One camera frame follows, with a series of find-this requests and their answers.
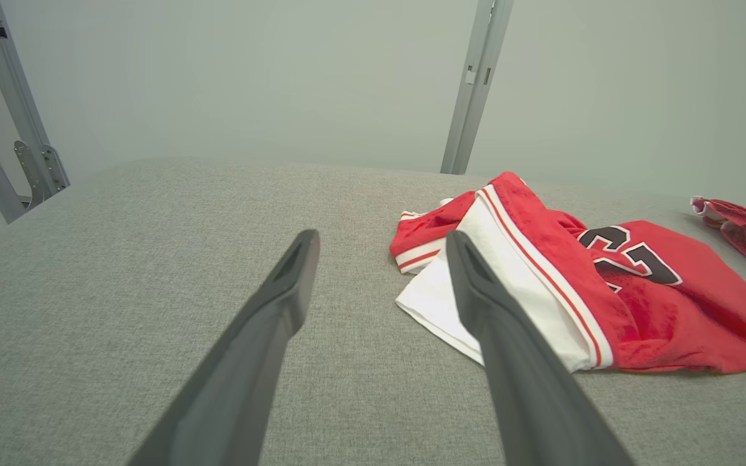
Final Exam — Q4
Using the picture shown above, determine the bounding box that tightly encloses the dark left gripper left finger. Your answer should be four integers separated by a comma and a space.
127, 228, 321, 466

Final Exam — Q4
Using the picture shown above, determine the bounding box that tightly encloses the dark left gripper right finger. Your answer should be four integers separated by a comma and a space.
446, 230, 636, 466

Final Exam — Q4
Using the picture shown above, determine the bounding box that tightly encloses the red jersey with white stripes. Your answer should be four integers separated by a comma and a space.
390, 172, 746, 375

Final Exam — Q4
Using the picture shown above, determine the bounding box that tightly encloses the grey metal post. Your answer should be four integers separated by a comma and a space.
440, 0, 515, 175

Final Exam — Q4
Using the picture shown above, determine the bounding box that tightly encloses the grey metal frame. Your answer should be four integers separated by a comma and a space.
0, 0, 71, 224

